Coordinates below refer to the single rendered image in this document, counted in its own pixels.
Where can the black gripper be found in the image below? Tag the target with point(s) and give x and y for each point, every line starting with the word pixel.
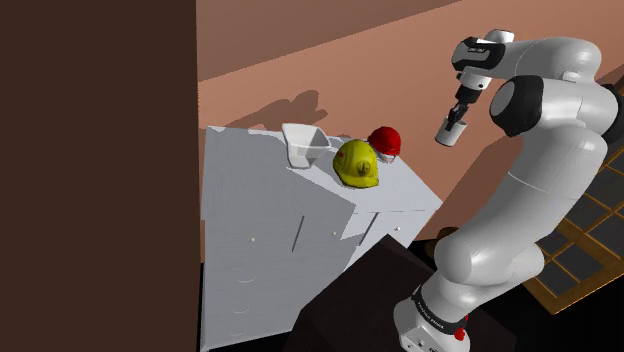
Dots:
pixel 467 96

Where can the wooden framed window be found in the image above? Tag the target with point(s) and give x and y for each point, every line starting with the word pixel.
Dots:
pixel 580 273

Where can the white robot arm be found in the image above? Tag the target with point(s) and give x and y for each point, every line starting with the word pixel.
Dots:
pixel 551 166

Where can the white cup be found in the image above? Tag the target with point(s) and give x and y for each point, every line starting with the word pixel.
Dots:
pixel 445 137

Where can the grey chest of drawers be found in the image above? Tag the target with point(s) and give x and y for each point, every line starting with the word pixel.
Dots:
pixel 258 204

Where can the dark robot stand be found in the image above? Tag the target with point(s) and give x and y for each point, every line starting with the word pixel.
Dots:
pixel 370 292

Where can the yellow hard hat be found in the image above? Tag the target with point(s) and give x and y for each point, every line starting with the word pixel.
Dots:
pixel 356 163

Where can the red hard hat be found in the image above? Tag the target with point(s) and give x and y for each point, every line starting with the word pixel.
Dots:
pixel 386 139

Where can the white angular bowl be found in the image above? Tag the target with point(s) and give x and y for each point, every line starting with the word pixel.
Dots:
pixel 303 146

